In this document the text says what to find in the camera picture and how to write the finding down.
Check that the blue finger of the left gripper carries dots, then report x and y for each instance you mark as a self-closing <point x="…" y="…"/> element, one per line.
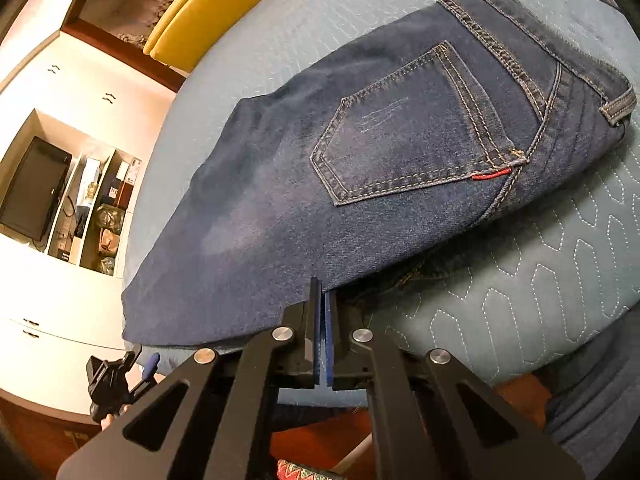
<point x="150" y="367"/>
<point x="130" y="358"/>

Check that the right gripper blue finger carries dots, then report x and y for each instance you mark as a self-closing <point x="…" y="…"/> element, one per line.
<point x="333" y="335"/>
<point x="312" y="332"/>

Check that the dark blue denim jeans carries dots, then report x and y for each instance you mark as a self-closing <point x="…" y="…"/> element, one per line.
<point x="449" y="117"/>

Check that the brown handbag on shelf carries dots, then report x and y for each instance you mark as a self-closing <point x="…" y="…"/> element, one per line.
<point x="108" y="243"/>

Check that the blue quilted bed mattress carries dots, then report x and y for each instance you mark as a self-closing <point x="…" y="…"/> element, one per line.
<point x="506" y="296"/>

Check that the black flat television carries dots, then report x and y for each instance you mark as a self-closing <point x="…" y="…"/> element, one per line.
<point x="33" y="193"/>

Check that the cream wardrobe shelf unit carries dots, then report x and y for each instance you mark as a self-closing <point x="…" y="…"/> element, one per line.
<point x="57" y="309"/>

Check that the yellow armchair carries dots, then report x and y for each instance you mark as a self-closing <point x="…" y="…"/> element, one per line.
<point x="189" y="28"/>

